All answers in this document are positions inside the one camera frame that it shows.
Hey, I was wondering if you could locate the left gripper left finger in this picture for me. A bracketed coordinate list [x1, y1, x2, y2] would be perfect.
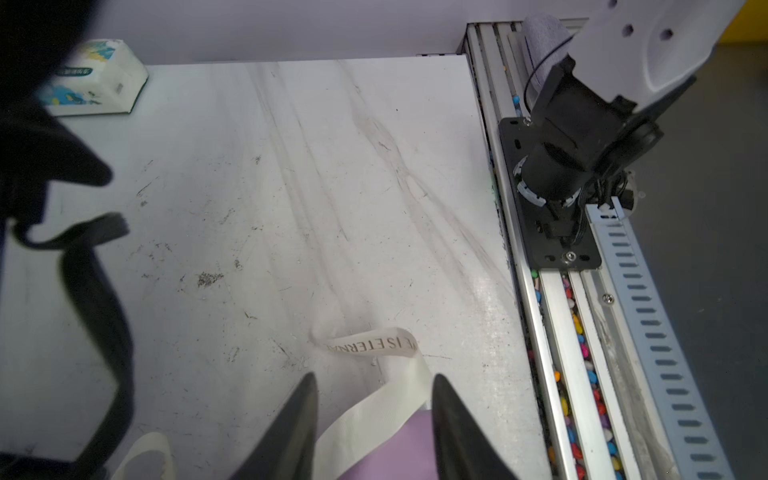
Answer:
[230, 373, 319, 479]

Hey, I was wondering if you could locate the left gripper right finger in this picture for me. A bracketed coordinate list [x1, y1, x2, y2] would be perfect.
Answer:
[432, 374, 517, 480]

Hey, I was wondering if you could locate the pink purple wrapping paper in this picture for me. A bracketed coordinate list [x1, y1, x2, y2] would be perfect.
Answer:
[341, 410, 439, 480]

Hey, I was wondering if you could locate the cream printed ribbon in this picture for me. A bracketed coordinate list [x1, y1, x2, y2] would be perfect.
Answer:
[110, 326, 434, 480]

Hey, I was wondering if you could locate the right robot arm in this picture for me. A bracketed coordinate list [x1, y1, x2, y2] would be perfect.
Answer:
[1, 1, 740, 479]

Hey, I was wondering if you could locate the tissue pack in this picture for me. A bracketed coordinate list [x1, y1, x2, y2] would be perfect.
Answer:
[37, 39, 149, 116]

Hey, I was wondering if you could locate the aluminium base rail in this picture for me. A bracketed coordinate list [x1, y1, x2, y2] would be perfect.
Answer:
[461, 22, 733, 479]

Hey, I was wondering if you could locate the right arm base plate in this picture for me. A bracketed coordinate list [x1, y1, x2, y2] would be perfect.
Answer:
[498, 117, 602, 271]

